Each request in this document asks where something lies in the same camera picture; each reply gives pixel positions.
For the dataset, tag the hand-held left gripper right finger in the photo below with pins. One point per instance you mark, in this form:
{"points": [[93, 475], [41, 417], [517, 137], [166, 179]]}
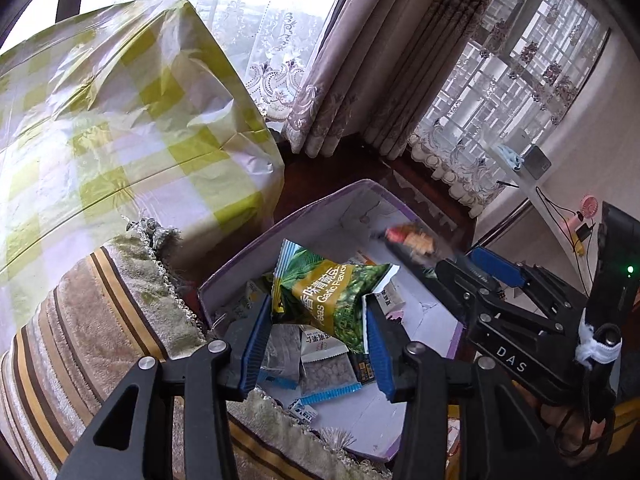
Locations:
{"points": [[377, 360]]}

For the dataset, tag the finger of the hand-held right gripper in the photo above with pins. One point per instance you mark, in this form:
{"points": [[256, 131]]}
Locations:
{"points": [[492, 262], [465, 285]]}

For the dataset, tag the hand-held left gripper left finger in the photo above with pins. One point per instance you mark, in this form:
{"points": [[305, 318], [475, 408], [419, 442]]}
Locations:
{"points": [[255, 355]]}

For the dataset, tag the small black orange-print packet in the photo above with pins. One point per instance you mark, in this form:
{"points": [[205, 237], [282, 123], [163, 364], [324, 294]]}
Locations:
{"points": [[361, 366]]}

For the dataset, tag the silver blue-edged snack packet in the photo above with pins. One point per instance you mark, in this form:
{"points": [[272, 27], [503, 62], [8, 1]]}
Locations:
{"points": [[280, 355]]}

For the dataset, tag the blue white nut snack packet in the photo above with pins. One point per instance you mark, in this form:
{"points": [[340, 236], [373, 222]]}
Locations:
{"points": [[325, 372]]}

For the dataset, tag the small white snack box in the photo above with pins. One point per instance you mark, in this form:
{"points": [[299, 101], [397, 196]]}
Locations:
{"points": [[392, 300]]}

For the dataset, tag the black snack packet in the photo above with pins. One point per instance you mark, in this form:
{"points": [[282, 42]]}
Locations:
{"points": [[412, 240]]}

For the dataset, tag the small white blue candy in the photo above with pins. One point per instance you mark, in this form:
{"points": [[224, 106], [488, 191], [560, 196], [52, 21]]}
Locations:
{"points": [[305, 410]]}

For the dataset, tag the green pea snack packet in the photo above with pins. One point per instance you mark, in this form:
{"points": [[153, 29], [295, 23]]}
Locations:
{"points": [[330, 285]]}

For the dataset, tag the white orange print snack packet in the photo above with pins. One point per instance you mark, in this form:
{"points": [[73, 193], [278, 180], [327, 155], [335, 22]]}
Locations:
{"points": [[367, 260]]}

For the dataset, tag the purple storage box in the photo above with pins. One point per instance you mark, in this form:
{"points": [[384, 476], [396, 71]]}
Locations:
{"points": [[320, 210]]}

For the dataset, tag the person's right hand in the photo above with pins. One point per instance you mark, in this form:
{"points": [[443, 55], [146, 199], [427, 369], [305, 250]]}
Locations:
{"points": [[570, 430]]}

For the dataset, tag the white side desk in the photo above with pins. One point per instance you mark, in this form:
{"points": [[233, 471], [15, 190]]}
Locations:
{"points": [[537, 195]]}

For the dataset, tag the yellow plug adapter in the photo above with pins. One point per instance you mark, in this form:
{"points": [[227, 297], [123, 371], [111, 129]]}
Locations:
{"points": [[581, 237]]}

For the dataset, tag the light blue cloth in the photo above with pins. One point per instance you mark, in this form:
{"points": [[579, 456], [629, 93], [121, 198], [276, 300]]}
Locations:
{"points": [[510, 157]]}

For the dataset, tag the grey box device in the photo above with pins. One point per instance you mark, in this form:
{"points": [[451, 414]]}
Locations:
{"points": [[537, 162]]}

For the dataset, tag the small pink fan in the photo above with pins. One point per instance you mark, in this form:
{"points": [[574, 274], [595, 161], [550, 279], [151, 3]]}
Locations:
{"points": [[590, 207]]}

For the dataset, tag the white lace curtain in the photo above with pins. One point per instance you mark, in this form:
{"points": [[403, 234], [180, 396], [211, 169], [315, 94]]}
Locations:
{"points": [[500, 85], [260, 35]]}

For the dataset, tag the striped plush blanket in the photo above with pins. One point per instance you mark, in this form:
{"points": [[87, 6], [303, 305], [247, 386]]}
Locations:
{"points": [[75, 320]]}

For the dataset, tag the pink embroidered drape curtain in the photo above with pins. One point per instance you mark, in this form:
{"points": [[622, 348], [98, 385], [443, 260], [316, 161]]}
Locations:
{"points": [[375, 60]]}

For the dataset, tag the yellow white checked tablecloth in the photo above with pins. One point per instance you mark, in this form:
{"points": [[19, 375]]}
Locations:
{"points": [[125, 135]]}

